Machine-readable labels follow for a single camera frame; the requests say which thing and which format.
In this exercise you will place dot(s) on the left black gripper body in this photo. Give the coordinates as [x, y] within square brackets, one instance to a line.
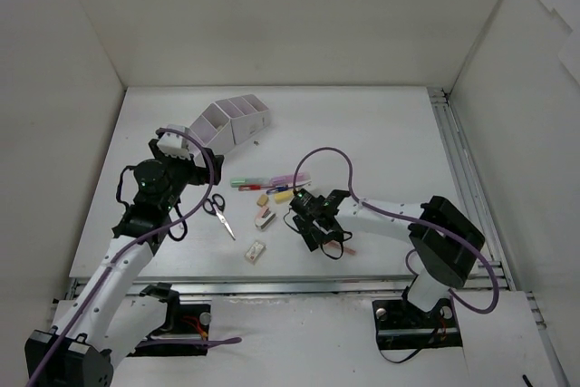
[192, 164]

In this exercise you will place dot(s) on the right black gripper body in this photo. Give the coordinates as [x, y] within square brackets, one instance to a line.
[311, 227]

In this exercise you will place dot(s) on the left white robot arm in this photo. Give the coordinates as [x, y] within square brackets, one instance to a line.
[88, 343]

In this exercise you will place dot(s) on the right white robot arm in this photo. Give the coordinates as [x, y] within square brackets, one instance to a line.
[443, 238]

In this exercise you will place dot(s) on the slim orange highlighter pen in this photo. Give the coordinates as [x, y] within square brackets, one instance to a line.
[347, 250]

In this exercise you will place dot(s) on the yellow highlighter marker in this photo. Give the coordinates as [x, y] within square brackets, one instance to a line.
[283, 196]

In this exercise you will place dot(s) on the pink purple highlighter marker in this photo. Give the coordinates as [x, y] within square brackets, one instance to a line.
[290, 179]

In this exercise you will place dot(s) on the blue gel pen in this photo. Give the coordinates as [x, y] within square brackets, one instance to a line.
[277, 189]

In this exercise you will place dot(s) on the pink white stapler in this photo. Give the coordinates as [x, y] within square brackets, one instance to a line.
[264, 218]

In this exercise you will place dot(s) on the tan eraser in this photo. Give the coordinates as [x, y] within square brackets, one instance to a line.
[262, 200]

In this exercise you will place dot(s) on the green highlighter marker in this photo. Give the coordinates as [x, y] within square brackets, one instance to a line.
[239, 182]

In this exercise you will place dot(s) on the red gel pen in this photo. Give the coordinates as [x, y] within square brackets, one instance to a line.
[251, 187]

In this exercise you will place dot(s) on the white pink desk organizer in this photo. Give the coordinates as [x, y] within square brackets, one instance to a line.
[229, 122]

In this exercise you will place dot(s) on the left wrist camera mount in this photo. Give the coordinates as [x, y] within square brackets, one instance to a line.
[175, 146]

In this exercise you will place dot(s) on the black handled scissors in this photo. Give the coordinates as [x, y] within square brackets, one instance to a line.
[215, 206]

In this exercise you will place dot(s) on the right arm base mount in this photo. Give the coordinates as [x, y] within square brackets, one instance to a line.
[400, 326]

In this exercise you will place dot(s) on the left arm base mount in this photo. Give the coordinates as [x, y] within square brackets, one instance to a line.
[191, 322]

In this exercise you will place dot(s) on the aluminium rail frame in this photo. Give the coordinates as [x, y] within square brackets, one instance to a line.
[398, 144]

